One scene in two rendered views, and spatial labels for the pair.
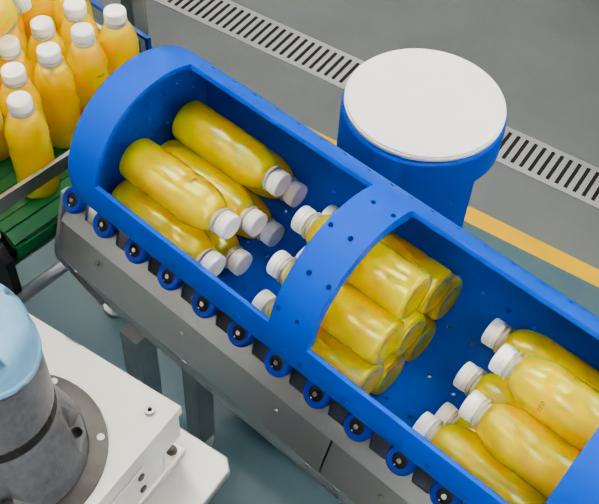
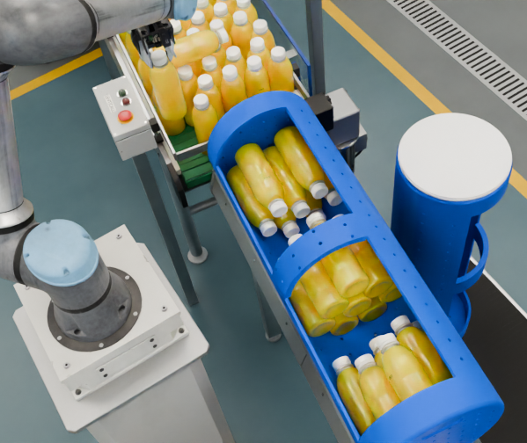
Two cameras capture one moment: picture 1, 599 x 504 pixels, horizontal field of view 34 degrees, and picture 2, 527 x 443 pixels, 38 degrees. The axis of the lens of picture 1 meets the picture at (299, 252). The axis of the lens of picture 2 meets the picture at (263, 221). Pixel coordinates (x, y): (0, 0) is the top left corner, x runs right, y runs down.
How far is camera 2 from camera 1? 0.61 m
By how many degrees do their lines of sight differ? 22
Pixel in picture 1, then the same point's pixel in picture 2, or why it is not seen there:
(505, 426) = (370, 381)
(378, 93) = (425, 141)
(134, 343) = not seen: hidden behind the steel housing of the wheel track
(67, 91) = (237, 96)
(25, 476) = (84, 323)
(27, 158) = (201, 133)
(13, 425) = (76, 298)
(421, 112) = (447, 162)
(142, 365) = not seen: hidden behind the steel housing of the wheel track
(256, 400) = (280, 314)
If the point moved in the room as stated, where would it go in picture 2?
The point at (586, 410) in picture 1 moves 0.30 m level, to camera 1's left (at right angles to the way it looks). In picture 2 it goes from (412, 388) to (268, 327)
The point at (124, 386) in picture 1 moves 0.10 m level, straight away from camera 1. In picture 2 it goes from (158, 291) to (170, 248)
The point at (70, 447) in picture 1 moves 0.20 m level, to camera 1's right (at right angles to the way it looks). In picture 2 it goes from (113, 315) to (203, 357)
